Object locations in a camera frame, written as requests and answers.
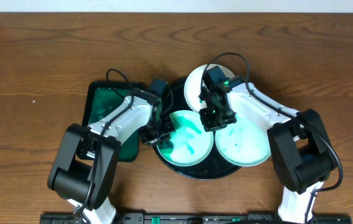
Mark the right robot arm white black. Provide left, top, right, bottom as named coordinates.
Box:
left=199, top=80, right=342, bottom=223

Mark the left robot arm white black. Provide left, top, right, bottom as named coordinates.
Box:
left=47, top=88, right=174, bottom=223

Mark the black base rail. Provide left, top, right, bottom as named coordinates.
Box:
left=39, top=213, right=352, bottom=224

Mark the white plate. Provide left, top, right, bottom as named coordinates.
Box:
left=184, top=64, right=235, bottom=114
left=156, top=110, right=214, bottom=167
left=215, top=115, right=271, bottom=167

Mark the black rectangular soapy water tray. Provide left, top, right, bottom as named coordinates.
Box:
left=82, top=80, right=139, bottom=162

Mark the round black tray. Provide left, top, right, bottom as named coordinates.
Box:
left=153, top=77, right=240, bottom=180

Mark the white plate back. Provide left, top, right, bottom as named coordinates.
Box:
left=184, top=64, right=235, bottom=114

